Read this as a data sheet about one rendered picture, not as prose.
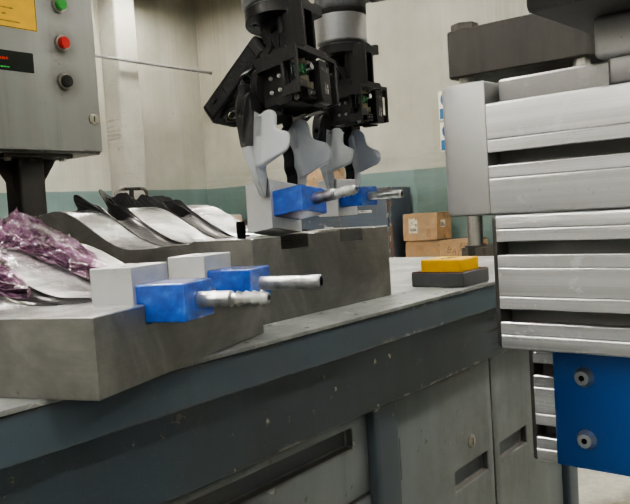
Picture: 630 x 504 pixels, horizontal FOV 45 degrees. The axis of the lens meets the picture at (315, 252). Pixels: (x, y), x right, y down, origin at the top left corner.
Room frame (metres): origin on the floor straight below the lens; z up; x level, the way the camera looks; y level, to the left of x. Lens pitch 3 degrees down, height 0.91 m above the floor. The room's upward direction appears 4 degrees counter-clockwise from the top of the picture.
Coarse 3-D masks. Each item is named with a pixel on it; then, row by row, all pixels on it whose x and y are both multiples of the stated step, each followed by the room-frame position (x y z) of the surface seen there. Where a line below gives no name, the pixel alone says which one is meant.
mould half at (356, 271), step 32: (64, 224) 0.97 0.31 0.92; (96, 224) 0.95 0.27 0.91; (160, 224) 1.02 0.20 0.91; (224, 224) 1.10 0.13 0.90; (128, 256) 0.90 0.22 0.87; (160, 256) 0.86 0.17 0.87; (256, 256) 0.78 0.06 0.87; (288, 256) 0.82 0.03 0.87; (320, 256) 0.87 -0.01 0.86; (352, 256) 0.92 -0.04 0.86; (384, 256) 0.97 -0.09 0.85; (352, 288) 0.91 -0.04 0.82; (384, 288) 0.97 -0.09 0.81
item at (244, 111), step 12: (240, 84) 0.84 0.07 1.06; (240, 96) 0.83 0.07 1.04; (252, 96) 0.83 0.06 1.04; (240, 108) 0.82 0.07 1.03; (252, 108) 0.83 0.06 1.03; (240, 120) 0.82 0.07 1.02; (252, 120) 0.82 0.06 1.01; (240, 132) 0.82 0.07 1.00; (252, 132) 0.82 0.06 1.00; (240, 144) 0.82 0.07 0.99; (252, 144) 0.81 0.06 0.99
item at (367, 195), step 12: (336, 180) 1.12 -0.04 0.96; (348, 180) 1.15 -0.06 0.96; (360, 192) 1.10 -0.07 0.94; (372, 192) 1.11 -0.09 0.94; (384, 192) 1.10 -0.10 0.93; (396, 192) 1.08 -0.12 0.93; (336, 204) 1.12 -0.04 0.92; (348, 204) 1.11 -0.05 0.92; (360, 204) 1.10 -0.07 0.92; (372, 204) 1.12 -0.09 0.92; (324, 216) 1.14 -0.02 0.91
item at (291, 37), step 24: (288, 0) 0.84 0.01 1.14; (264, 24) 0.86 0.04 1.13; (288, 24) 0.84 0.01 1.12; (312, 24) 0.84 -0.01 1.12; (264, 48) 0.86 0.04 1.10; (288, 48) 0.81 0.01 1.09; (312, 48) 0.83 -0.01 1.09; (264, 72) 0.83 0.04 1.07; (288, 72) 0.82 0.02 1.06; (312, 72) 0.84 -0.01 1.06; (264, 96) 0.84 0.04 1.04; (288, 96) 0.82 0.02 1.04; (312, 96) 0.83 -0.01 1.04; (336, 96) 0.85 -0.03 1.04
